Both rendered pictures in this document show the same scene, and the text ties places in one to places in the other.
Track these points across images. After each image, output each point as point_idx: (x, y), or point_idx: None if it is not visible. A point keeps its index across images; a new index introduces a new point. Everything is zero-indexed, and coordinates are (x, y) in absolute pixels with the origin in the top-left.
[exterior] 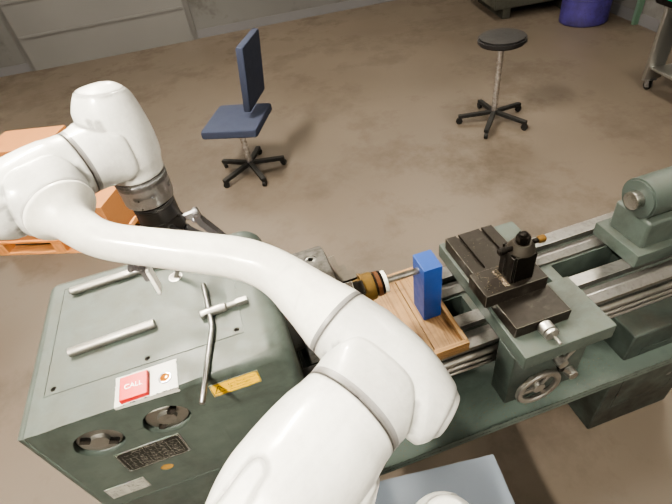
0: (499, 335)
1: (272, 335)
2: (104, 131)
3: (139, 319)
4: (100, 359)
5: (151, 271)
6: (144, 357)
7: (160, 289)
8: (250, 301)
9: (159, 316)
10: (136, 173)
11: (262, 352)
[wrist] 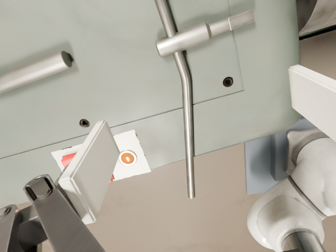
0: None
1: (289, 98)
2: None
3: (24, 36)
4: (2, 118)
5: (94, 185)
6: (79, 122)
7: (116, 152)
8: (255, 13)
9: (65, 32)
10: None
11: (271, 130)
